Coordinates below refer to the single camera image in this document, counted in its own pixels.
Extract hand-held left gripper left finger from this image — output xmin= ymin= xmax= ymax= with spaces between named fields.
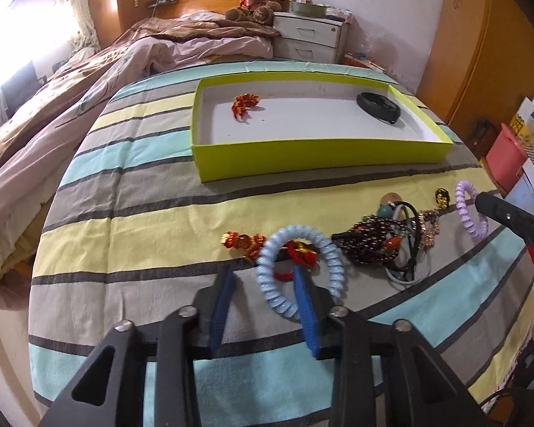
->
xmin=38 ymin=264 xmax=239 ymax=427

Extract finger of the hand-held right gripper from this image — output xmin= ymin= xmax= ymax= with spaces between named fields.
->
xmin=475 ymin=191 xmax=534 ymax=237

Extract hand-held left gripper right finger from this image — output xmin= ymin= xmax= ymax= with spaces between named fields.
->
xmin=291 ymin=266 xmax=501 ymax=427

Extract purple spiral hair tie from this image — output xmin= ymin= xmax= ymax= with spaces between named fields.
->
xmin=455 ymin=180 xmax=490 ymax=243

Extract red gold knot ornament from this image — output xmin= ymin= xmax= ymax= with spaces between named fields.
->
xmin=230 ymin=93 xmax=262 ymax=123
xmin=220 ymin=230 xmax=268 ymax=262

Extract rhinestone hair clip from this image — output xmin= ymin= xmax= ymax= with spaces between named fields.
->
xmin=418 ymin=209 xmax=443 ymax=250

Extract light blue spiral hair tie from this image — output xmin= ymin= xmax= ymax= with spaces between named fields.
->
xmin=255 ymin=226 xmax=348 ymax=321

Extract dark bead bracelet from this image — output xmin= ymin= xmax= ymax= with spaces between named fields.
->
xmin=331 ymin=216 xmax=405 ymax=268

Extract grey thin hair ties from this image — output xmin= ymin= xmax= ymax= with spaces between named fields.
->
xmin=385 ymin=253 xmax=432 ymax=285

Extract black beaded hair tie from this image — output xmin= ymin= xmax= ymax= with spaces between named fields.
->
xmin=376 ymin=191 xmax=432 ymax=283

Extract yellow-green cardboard box tray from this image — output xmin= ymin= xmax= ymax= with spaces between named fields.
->
xmin=191 ymin=70 xmax=455 ymax=183

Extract striped table cloth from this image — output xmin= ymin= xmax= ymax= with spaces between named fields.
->
xmin=29 ymin=60 xmax=534 ymax=427

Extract large wooden wardrobe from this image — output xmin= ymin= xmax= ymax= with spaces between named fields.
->
xmin=427 ymin=0 xmax=534 ymax=152

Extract black wrist band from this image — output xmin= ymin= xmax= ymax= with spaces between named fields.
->
xmin=356 ymin=91 xmax=403 ymax=126

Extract cardboard box with papers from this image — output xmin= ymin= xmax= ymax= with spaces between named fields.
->
xmin=342 ymin=51 xmax=386 ymax=74

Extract white nightstand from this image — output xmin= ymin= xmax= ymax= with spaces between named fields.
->
xmin=271 ymin=11 xmax=350 ymax=64

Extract pink duvet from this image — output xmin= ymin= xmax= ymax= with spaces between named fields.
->
xmin=0 ymin=36 xmax=277 ymax=307

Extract brown blanket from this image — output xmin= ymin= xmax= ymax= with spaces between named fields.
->
xmin=129 ymin=11 xmax=281 ymax=43

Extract dark chair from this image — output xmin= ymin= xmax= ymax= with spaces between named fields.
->
xmin=2 ymin=60 xmax=41 ymax=112

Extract brown teddy bear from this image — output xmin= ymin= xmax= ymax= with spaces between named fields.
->
xmin=225 ymin=0 xmax=286 ymax=25

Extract tall wooden cabinet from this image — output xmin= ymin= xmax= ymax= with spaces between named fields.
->
xmin=84 ymin=0 xmax=163 ymax=49

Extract patterned curtain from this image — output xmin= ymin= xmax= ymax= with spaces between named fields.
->
xmin=56 ymin=0 xmax=101 ymax=52

